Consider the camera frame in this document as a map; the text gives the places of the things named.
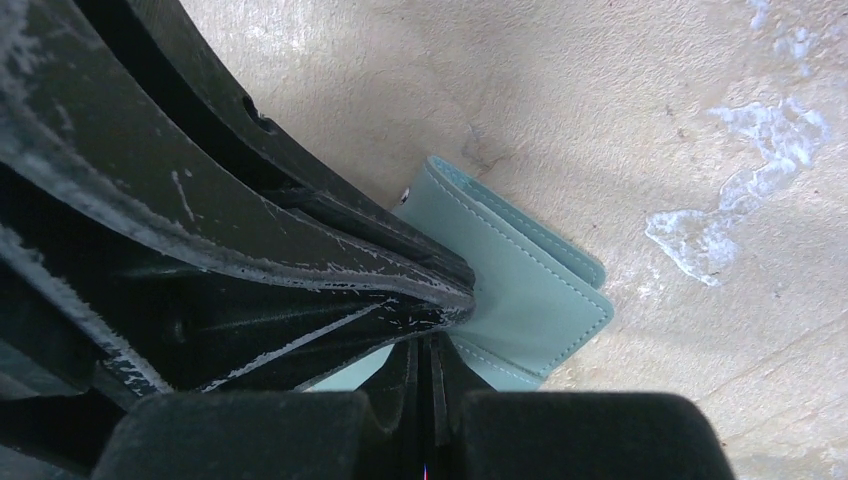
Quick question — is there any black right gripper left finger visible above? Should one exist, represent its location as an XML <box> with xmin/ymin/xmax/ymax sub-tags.
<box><xmin>92</xmin><ymin>341</ymin><xmax>420</xmax><ymax>479</ymax></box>

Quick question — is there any teal leather card holder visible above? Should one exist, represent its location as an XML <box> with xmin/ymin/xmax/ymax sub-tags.
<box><xmin>307</xmin><ymin>155</ymin><xmax>615</xmax><ymax>393</ymax></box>

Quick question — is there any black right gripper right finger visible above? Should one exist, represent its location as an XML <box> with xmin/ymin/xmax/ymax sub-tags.
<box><xmin>423</xmin><ymin>334</ymin><xmax>734</xmax><ymax>479</ymax></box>

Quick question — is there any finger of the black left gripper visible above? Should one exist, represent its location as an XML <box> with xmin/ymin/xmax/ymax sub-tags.
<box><xmin>1</xmin><ymin>1</ymin><xmax>475</xmax><ymax>395</ymax></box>
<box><xmin>127</xmin><ymin>1</ymin><xmax>474</xmax><ymax>286</ymax></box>

